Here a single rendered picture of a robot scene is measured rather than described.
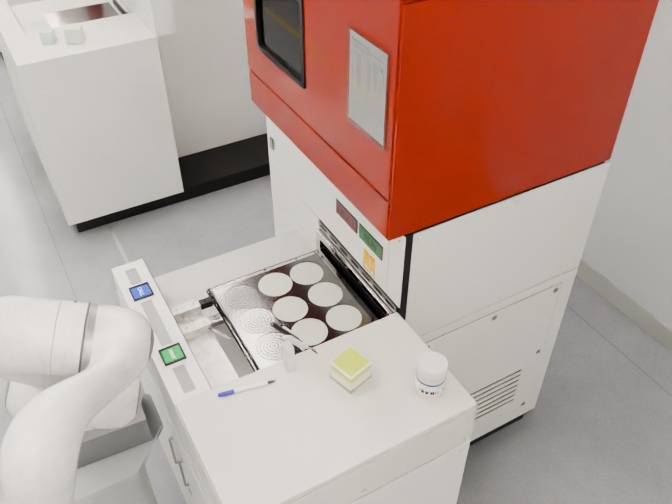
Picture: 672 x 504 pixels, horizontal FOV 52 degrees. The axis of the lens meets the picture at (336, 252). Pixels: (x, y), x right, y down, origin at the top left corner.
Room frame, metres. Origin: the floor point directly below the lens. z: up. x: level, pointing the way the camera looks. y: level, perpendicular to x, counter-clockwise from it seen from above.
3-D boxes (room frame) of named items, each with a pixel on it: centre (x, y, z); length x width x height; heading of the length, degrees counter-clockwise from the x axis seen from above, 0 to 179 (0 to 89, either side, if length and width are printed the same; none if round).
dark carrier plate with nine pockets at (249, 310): (1.37, 0.13, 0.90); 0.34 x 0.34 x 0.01; 29
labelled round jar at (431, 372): (1.03, -0.22, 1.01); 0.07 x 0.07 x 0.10
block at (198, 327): (1.29, 0.39, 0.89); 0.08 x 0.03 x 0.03; 119
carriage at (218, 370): (1.22, 0.35, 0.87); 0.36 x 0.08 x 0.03; 29
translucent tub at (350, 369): (1.05, -0.03, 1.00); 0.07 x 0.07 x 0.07; 45
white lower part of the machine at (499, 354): (1.81, -0.27, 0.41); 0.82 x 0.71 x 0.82; 29
